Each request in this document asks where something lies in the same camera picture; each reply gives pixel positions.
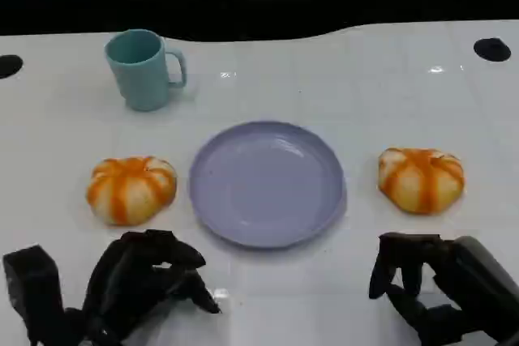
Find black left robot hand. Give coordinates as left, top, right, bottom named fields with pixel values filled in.
left=79, top=229, right=222, bottom=346

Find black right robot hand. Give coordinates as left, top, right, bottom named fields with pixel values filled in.
left=367, top=232, right=519, bottom=346

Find orange white toy bread roll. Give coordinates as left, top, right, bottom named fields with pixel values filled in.
left=85, top=155, right=178, bottom=227
left=378, top=147, right=465, bottom=216

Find lilac plate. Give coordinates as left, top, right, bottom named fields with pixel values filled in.
left=188, top=120, right=348, bottom=250

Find pale green mug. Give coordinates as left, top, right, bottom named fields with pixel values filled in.
left=104, top=28, right=188, bottom=113

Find black table grommet hole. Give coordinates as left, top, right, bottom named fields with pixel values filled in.
left=473, top=37, right=513, bottom=63
left=0, top=53, right=24, bottom=79

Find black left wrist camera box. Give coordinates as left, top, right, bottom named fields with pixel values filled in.
left=2, top=243, right=66, bottom=344

